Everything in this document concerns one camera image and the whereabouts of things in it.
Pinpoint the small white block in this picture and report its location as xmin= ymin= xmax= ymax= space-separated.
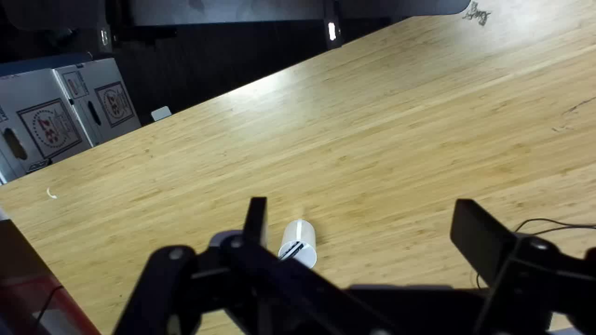
xmin=150 ymin=105 xmax=174 ymax=124

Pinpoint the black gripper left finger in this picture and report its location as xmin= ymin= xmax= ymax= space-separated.
xmin=114 ymin=196 xmax=388 ymax=335

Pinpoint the white ceramic mug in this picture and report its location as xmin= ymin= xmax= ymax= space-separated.
xmin=276 ymin=219 xmax=321 ymax=271

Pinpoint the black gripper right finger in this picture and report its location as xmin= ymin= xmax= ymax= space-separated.
xmin=450 ymin=198 xmax=596 ymax=335

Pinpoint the grey cardboard box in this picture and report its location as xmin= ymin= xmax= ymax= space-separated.
xmin=53 ymin=57 xmax=142 ymax=150
xmin=0 ymin=68 xmax=96 ymax=183

